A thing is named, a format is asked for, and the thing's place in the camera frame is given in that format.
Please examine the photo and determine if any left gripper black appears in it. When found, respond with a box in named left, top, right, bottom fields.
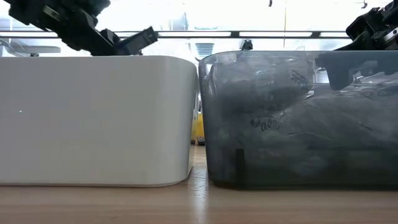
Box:
left=57, top=9, right=126, bottom=57

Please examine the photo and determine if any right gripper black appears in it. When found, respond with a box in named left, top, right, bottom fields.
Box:
left=316, top=26, right=398, bottom=91

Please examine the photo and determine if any clear vanity pack bag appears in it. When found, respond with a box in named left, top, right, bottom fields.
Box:
left=310, top=88, right=398, bottom=131
left=289, top=102, right=398, bottom=177
left=217, top=108, right=299, bottom=169
left=211, top=57, right=312, bottom=116

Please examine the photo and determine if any white plastic bin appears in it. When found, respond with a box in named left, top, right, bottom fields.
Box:
left=0, top=55, right=200, bottom=188

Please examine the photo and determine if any smoked transparent plastic bin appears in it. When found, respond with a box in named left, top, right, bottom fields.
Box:
left=197, top=49, right=398, bottom=190

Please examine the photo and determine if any yellow Lysol wipes canister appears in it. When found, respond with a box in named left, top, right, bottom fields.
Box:
left=190, top=112, right=206, bottom=141

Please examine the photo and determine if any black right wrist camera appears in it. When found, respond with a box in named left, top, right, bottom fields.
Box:
left=345, top=14, right=374, bottom=41

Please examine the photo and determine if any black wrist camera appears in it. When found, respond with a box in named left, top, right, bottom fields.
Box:
left=345, top=14, right=374, bottom=41
left=119, top=26, right=159, bottom=56

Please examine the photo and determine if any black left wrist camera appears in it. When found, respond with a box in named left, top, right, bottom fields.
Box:
left=119, top=26, right=159, bottom=56

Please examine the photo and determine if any black metal table frame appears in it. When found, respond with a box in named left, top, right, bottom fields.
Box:
left=0, top=30, right=349, bottom=39

